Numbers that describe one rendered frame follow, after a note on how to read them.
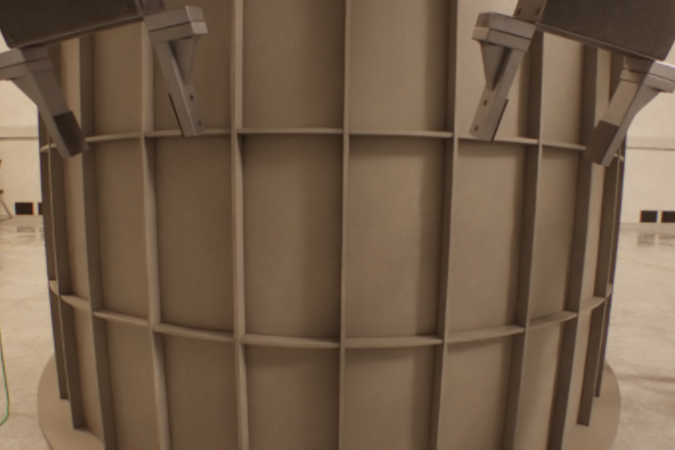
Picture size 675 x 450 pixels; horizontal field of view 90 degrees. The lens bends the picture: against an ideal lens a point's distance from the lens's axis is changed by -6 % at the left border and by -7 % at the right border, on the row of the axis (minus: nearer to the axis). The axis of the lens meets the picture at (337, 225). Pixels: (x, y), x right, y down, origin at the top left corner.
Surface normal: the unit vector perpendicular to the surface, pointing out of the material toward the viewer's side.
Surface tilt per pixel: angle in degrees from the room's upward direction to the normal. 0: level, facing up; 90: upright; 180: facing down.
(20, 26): 113
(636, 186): 90
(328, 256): 90
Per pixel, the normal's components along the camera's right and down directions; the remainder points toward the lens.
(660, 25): 0.07, 0.49
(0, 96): 0.02, 0.11
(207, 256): -0.22, 0.10
